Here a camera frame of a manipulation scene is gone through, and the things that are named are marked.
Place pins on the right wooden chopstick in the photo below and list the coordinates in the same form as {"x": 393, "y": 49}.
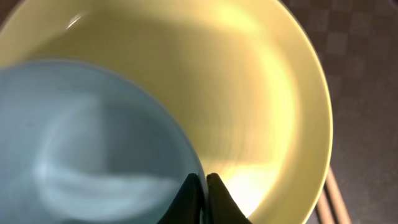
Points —
{"x": 337, "y": 203}

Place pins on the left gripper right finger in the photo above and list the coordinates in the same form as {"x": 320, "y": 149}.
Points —
{"x": 223, "y": 209}

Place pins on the yellow plate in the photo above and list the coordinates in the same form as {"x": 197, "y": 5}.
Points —
{"x": 240, "y": 78}

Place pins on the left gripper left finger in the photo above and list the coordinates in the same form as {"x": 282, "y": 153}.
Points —
{"x": 187, "y": 204}

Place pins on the left wooden chopstick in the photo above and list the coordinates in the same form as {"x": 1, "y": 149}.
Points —
{"x": 323, "y": 210}

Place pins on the light blue bowl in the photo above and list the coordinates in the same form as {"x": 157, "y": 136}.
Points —
{"x": 80, "y": 144}

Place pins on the wooden chopstick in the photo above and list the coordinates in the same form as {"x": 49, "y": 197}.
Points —
{"x": 337, "y": 203}
{"x": 323, "y": 210}

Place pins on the dark brown serving tray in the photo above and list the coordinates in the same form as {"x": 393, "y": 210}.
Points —
{"x": 356, "y": 42}

